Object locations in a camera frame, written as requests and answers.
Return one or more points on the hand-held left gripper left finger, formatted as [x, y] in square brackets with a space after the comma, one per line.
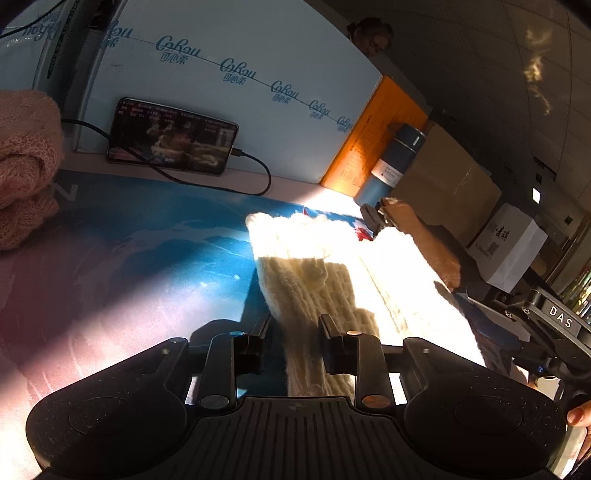
[245, 354]

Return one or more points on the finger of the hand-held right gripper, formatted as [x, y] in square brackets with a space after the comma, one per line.
[418, 235]
[372, 219]

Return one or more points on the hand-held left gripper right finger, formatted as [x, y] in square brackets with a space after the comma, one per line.
[334, 356]

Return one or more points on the cream knitted sweater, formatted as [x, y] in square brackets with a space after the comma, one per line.
[323, 272]

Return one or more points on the person's right hand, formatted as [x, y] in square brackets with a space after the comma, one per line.
[580, 414]

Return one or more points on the blue thermos bottle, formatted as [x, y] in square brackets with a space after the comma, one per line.
[388, 168]

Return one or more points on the brown cardboard box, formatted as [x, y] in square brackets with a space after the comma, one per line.
[450, 184]

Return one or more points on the orange flat box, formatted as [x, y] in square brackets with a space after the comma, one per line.
[355, 147]

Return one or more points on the white paper bag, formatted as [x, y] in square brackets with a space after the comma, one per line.
[508, 249]

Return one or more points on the blue printed table mat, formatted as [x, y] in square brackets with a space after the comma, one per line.
[138, 258]

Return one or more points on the person's head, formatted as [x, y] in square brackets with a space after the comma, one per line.
[371, 36]

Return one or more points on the black smartphone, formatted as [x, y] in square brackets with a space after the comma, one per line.
[173, 136]

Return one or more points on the white printed foam board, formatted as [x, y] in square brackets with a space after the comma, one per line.
[231, 41]

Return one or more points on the pink knitted sweater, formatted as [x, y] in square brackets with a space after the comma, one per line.
[25, 170]

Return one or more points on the white plastic-wrapped pack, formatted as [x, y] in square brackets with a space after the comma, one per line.
[27, 55]

